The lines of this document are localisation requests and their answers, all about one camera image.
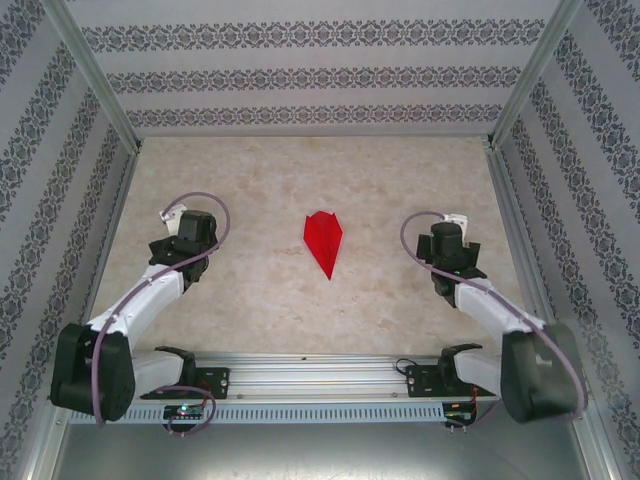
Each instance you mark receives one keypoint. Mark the red paper sheet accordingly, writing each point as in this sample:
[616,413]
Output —
[325,240]

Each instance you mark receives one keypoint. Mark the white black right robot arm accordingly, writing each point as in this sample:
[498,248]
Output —
[485,305]

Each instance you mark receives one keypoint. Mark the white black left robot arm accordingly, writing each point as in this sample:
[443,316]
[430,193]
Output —
[140,300]

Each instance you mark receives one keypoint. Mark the grey sheet metal panel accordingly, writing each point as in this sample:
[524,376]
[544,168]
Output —
[320,455]

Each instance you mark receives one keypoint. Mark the small dark circuit board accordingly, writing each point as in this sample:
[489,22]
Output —
[457,407]

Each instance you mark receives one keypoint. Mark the circuit board with green light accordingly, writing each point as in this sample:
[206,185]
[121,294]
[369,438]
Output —
[182,411]

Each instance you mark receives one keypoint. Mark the aluminium side rail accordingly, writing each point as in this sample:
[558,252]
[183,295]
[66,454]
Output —
[118,200]
[509,200]

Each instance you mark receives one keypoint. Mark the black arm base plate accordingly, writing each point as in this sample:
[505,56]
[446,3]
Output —
[215,382]
[422,382]

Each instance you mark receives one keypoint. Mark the aluminium mounting rail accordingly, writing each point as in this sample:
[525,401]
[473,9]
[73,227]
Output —
[320,375]

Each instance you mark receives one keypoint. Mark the aluminium frame post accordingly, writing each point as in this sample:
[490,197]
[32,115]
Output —
[530,75]
[98,75]

